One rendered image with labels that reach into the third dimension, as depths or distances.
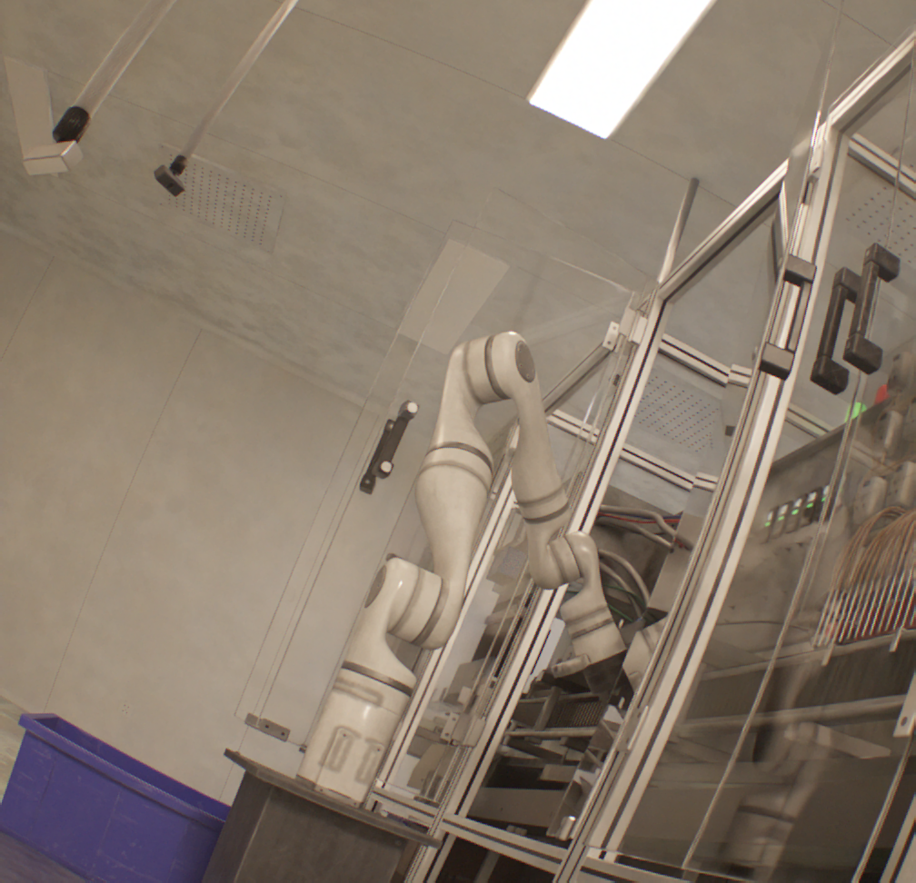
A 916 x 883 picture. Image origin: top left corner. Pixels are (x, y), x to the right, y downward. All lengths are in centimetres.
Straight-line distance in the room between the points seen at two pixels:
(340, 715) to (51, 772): 53
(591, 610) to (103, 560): 517
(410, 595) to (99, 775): 60
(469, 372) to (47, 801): 94
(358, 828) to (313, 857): 7
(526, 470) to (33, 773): 92
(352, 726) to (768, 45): 227
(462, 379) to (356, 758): 60
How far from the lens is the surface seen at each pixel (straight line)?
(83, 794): 171
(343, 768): 142
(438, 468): 157
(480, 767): 226
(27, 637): 681
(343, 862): 139
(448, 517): 154
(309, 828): 137
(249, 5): 399
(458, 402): 169
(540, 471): 177
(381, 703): 142
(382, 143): 441
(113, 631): 674
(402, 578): 144
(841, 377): 128
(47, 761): 172
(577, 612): 183
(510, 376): 170
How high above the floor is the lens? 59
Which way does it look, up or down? 19 degrees up
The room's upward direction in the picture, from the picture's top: 23 degrees clockwise
